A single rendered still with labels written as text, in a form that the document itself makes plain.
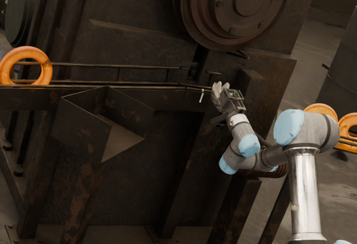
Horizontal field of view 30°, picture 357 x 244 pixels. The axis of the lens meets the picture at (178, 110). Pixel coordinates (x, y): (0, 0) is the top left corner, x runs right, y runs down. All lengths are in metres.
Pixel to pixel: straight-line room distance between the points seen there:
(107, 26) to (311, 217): 1.01
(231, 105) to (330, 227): 1.38
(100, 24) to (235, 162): 0.70
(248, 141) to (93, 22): 0.70
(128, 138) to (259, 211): 1.38
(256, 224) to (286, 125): 1.33
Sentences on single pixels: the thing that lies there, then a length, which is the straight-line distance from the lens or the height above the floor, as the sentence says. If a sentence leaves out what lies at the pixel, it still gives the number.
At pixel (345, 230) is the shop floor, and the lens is 3.69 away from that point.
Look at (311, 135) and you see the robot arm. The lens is 2.09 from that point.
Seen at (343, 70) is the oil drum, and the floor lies 0.41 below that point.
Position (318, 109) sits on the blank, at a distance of 2.76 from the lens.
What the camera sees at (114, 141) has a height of 0.60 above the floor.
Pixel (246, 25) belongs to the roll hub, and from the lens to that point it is 2.50.
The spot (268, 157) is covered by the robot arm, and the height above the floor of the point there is 0.64.
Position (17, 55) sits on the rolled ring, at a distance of 2.31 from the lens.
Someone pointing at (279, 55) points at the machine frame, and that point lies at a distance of 2.89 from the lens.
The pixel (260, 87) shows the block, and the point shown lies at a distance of 2.74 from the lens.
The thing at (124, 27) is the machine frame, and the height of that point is 0.87.
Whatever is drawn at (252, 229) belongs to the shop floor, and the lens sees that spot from 3.29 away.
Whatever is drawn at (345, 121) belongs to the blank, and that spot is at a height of 0.75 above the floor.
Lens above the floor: 1.52
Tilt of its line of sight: 20 degrees down
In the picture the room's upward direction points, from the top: 19 degrees clockwise
